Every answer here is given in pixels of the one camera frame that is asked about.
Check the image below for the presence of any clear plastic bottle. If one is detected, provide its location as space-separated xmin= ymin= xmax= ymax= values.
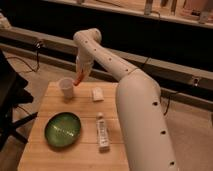
xmin=96 ymin=112 xmax=110 ymax=152

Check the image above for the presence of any black cable on floor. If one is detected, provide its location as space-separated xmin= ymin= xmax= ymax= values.
xmin=5 ymin=40 xmax=44 ymax=74

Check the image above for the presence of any small white block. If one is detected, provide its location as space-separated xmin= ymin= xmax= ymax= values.
xmin=92 ymin=87 xmax=104 ymax=101

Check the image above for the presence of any black cable at wall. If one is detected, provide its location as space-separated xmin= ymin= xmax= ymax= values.
xmin=139 ymin=56 xmax=201 ymax=116

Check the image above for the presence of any black chair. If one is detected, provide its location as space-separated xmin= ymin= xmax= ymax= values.
xmin=0 ymin=49 xmax=37 ymax=150

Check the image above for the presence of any orange pepper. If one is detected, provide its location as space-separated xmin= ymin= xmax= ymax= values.
xmin=73 ymin=77 xmax=82 ymax=86

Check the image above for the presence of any green glass bowl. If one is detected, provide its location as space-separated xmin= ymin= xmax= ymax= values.
xmin=44 ymin=112 xmax=81 ymax=148

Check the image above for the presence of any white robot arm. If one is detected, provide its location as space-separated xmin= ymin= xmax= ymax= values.
xmin=74 ymin=28 xmax=179 ymax=171

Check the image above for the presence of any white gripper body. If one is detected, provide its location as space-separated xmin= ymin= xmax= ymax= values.
xmin=76 ymin=57 xmax=93 ymax=81

